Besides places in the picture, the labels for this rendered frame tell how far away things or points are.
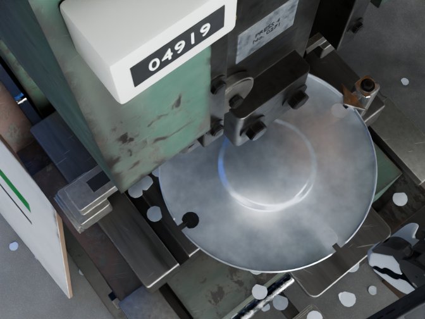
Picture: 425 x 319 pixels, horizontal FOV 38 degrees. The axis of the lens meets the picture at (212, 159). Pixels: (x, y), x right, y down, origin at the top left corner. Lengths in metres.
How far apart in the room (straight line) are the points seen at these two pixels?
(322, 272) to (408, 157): 0.30
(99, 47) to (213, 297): 0.69
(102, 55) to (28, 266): 1.40
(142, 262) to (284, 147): 0.25
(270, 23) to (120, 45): 0.32
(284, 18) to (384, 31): 1.31
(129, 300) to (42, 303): 0.71
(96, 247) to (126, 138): 0.55
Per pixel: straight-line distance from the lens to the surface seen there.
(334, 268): 0.81
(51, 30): 0.29
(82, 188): 0.86
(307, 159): 0.83
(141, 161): 0.50
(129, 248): 0.88
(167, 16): 0.27
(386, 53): 1.86
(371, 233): 0.83
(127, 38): 0.27
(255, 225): 0.81
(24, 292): 1.64
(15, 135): 1.06
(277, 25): 0.59
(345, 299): 0.94
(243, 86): 0.62
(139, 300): 0.93
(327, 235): 0.82
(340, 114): 0.87
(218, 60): 0.47
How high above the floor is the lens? 1.56
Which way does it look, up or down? 71 degrees down
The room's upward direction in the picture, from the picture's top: 1 degrees clockwise
